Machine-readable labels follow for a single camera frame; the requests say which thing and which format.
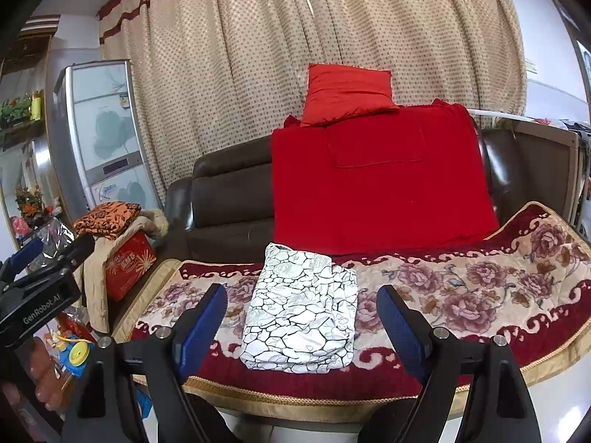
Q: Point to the red plastic bag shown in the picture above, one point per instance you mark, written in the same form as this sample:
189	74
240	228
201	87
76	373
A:
76	325

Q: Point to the beige quilted jacket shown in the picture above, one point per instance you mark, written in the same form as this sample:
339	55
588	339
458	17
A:
97	295

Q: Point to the large red cushion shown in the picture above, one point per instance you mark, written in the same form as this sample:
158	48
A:
378	194

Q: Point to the floral red beige blanket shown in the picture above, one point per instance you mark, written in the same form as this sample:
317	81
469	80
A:
461	295

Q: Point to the pink round object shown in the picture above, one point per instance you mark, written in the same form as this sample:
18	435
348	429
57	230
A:
19	228

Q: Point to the red cardboard box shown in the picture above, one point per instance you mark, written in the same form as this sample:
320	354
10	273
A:
129	263

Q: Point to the blue yellow toy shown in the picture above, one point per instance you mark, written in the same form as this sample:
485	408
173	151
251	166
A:
78	354

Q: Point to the beige dotted curtain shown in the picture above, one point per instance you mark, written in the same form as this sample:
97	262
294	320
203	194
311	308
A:
277	55

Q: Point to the orange black patterned cloth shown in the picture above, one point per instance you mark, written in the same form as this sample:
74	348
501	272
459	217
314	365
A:
108	219

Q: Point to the green ornaments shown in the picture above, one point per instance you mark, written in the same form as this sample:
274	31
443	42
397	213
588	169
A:
16	110

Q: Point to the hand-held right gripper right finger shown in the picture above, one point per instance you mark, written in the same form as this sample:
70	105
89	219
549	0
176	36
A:
401	327

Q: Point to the wooden wall shelf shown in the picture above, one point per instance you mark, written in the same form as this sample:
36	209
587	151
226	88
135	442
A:
27	46

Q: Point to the clear plastic wrap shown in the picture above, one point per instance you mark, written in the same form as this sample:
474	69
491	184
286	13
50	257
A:
51	233

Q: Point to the dark brown leather sofa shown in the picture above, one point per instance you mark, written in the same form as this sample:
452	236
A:
221	203

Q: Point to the yellow bottle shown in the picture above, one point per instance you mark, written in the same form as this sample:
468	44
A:
37	106

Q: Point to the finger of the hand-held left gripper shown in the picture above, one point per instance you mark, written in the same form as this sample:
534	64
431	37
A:
71	251
21	257

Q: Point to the orange flower bouquet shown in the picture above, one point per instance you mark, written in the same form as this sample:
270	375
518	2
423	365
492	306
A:
30	203

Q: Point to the white black crackle print coat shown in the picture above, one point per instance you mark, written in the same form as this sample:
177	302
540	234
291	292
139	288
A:
300	309

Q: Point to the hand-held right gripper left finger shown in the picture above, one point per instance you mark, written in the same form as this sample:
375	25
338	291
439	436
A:
201	327

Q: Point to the person's left hand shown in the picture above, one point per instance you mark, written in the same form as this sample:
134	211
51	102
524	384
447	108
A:
46	374

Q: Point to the red pillow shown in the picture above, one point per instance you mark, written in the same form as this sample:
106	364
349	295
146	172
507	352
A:
346	92

